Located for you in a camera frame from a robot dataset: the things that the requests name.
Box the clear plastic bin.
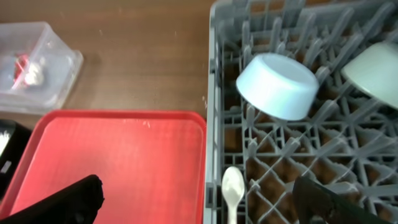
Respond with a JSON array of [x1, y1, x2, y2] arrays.
[[1, 22, 83, 114]]

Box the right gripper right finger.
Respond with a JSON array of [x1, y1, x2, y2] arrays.
[[292, 177, 389, 224]]

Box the white tissue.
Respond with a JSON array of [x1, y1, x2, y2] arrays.
[[25, 57, 45, 86]]

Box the grey dishwasher rack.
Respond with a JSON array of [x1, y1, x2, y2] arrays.
[[203, 1, 397, 224]]

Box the red serving tray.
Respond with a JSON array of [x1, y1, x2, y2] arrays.
[[1, 110, 206, 223]]

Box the light blue rice bowl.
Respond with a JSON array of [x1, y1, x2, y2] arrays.
[[236, 53, 319, 121]]

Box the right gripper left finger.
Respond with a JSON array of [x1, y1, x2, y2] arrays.
[[1, 175, 104, 224]]

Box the mint green bowl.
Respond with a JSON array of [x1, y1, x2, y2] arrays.
[[341, 42, 397, 108]]

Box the black tray bin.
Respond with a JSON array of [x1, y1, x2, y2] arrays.
[[1, 119, 32, 198]]

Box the red snack wrapper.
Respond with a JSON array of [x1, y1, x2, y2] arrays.
[[12, 54, 29, 90]]

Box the white plastic spoon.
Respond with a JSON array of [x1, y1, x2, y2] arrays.
[[221, 166, 245, 224]]

